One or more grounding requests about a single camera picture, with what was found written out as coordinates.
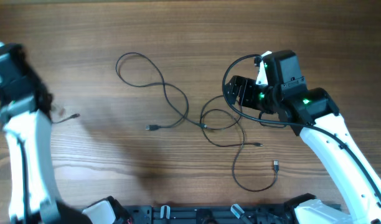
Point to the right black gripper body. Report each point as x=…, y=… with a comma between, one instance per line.
x=251, y=96

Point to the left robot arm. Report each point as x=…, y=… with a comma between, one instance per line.
x=25, y=105

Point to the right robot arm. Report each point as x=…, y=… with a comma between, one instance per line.
x=280, y=88

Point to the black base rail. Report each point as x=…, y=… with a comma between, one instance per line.
x=259, y=214

